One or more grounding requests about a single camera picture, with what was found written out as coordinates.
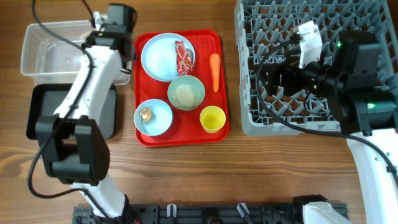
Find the red wrapper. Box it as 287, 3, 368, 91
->
175, 40, 193, 76

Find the grey dishwasher rack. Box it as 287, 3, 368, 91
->
234, 0, 397, 136

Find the green bowl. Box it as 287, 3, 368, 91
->
167, 75, 205, 111

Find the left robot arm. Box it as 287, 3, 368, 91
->
27, 3, 139, 223

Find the black plastic tray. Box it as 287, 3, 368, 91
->
26, 83, 118, 140

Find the orange carrot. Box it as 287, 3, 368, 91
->
210, 54, 221, 92

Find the white rice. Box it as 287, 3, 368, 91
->
171, 85, 201, 110

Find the clear plastic bin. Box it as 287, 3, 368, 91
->
20, 18, 132, 86

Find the red serving tray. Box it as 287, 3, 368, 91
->
134, 29, 229, 147

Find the large light blue plate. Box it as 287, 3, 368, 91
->
141, 32, 196, 82

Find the brown food scrap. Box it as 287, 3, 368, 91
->
139, 108, 153, 123

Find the yellow plastic cup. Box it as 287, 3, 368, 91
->
200, 106, 226, 134

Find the small light blue bowl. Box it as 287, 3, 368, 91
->
134, 99, 173, 136

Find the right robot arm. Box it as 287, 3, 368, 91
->
255, 30, 397, 223

